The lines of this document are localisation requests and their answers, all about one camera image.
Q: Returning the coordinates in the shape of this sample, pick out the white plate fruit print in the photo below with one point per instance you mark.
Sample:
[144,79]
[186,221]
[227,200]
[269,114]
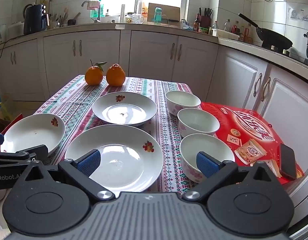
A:
[124,110]
[31,132]
[124,140]

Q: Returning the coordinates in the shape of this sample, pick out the knife block with knives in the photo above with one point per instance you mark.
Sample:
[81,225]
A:
[206,20]

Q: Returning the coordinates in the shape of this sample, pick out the glass mug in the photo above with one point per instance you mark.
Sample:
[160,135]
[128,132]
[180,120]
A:
[136,18]

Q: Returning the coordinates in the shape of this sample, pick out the orange with green leaves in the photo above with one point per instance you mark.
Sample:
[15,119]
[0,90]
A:
[94,76]

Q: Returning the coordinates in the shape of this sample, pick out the green dish soap bottle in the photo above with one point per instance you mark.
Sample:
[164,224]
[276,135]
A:
[101,7]

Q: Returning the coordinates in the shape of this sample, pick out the small black pot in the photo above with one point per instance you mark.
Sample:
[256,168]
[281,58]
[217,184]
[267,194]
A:
[72,21]

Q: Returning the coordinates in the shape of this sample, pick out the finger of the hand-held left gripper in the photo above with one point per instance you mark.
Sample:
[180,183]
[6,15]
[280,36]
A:
[39,151]

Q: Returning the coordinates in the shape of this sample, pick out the orange juice bottle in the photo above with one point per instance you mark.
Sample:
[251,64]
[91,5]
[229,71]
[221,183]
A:
[144,8]

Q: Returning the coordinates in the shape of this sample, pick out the gas stove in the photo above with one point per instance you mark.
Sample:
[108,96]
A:
[296,53]

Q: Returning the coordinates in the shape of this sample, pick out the wooden cutting board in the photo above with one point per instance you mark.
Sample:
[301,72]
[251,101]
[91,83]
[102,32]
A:
[169,11]

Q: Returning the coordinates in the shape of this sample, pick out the metal faucet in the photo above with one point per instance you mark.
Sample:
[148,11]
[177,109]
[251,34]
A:
[97,15]

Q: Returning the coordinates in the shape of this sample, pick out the black smartphone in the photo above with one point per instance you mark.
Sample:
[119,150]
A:
[288,161]

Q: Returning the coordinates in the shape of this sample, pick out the dark sauce bottle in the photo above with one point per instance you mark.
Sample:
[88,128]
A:
[196,23]

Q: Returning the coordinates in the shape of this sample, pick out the black wok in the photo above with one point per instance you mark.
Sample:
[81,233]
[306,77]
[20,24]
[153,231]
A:
[274,38]

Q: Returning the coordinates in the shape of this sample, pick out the yellow oil bottle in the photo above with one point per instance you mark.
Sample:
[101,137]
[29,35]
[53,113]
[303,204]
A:
[248,33]

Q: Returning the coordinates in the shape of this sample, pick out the blue plastic bag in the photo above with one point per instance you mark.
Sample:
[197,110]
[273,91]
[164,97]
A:
[186,25]

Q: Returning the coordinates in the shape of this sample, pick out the black air fryer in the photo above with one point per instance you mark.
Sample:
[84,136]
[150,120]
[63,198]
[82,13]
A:
[35,20]

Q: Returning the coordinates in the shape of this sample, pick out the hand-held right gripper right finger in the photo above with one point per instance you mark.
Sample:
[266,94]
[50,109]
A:
[206,163]

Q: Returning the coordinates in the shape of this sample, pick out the utensil holder with utensils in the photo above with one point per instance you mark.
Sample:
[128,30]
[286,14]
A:
[57,21]

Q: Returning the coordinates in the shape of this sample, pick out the red cardboard carton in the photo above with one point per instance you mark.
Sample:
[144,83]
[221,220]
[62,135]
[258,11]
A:
[14,122]

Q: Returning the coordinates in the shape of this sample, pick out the pink cloth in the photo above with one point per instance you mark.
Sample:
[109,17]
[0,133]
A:
[93,5]

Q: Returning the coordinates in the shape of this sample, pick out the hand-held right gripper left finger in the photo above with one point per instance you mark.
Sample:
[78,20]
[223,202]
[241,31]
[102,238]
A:
[90,162]

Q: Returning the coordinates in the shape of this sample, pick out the red printed gift box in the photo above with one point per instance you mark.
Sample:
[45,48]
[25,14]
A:
[244,125]

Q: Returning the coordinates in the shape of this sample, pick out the white plastic tray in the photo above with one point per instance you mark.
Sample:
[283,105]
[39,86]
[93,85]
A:
[225,34]

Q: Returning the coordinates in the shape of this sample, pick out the white bowl pink floral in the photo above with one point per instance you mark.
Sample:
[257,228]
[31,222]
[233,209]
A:
[197,121]
[182,100]
[191,152]

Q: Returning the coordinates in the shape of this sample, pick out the white electric kettle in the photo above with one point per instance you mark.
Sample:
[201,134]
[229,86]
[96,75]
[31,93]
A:
[1,33]

